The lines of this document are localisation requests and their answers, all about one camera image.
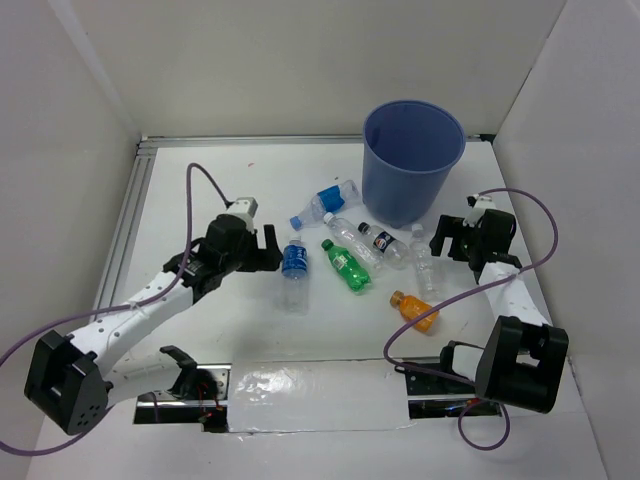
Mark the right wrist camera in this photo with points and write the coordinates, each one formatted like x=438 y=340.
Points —
x=478 y=204

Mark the crushed blue label bottle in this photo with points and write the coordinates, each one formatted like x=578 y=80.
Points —
x=330 y=200

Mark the orange juice bottle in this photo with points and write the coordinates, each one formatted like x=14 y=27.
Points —
x=410 y=307

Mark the blue plastic bin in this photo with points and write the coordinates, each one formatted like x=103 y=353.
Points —
x=410 y=147

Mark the clear ribbed white-cap bottle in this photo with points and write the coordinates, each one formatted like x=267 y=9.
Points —
x=347 y=235

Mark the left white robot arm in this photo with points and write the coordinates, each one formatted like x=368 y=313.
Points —
x=75 y=378

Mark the green soda bottle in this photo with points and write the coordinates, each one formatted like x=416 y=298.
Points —
x=346 y=266

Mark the aluminium frame rail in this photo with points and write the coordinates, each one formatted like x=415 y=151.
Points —
x=282 y=173

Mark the blue label water bottle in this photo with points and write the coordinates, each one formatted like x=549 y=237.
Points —
x=294 y=271

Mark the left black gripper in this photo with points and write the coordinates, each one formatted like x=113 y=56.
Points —
x=266 y=263

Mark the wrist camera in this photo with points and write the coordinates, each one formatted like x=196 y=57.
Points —
x=244 y=208
x=478 y=204

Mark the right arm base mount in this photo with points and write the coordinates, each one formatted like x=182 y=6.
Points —
x=431 y=397

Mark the pepsi black cap bottle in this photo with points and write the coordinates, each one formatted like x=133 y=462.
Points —
x=394 y=252

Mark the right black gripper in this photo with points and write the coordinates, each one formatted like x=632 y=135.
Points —
x=448 y=227

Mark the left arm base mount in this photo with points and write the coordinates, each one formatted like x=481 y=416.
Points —
x=202 y=391

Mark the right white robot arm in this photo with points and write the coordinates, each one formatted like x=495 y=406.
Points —
x=523 y=360

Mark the clear unlabelled bottle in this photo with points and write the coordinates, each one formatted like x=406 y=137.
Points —
x=425 y=268

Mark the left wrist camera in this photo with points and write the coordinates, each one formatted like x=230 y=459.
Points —
x=244 y=208

